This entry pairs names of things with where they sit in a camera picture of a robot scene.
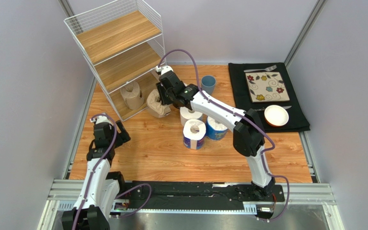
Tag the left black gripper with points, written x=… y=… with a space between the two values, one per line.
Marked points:
x=122 y=137

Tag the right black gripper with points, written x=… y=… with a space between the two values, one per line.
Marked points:
x=162 y=94

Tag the brown paper roll front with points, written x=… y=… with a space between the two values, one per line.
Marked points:
x=155 y=107

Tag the brown paper roll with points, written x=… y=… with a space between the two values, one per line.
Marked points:
x=155 y=107
x=132 y=95

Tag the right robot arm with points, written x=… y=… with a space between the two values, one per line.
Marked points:
x=246 y=126

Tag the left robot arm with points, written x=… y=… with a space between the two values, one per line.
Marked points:
x=92 y=209

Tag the plain white paper roll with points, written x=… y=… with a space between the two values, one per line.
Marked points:
x=187 y=114

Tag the blue plastic cup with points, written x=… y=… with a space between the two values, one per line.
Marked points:
x=208 y=84

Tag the blue white wrapped roll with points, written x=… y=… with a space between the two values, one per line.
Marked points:
x=194 y=132

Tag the blue patterned wrapped roll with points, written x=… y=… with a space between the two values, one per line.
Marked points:
x=215 y=130

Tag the floral square plate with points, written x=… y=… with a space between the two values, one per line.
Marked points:
x=264 y=87

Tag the silver fork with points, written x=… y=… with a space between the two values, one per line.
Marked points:
x=270 y=68

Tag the white orange bowl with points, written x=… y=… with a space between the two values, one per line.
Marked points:
x=276 y=116

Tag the silver knife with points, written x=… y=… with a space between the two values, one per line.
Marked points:
x=262 y=109

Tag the black cloth placemat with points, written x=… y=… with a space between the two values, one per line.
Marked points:
x=297 y=120

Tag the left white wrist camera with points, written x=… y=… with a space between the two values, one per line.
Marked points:
x=101 y=118

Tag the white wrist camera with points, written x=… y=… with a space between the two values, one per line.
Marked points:
x=101 y=118
x=160 y=70

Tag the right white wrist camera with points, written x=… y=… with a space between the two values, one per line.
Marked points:
x=160 y=70

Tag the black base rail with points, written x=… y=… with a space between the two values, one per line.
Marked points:
x=196 y=196

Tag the white wire wooden shelf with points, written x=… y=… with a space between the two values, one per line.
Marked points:
x=122 y=41

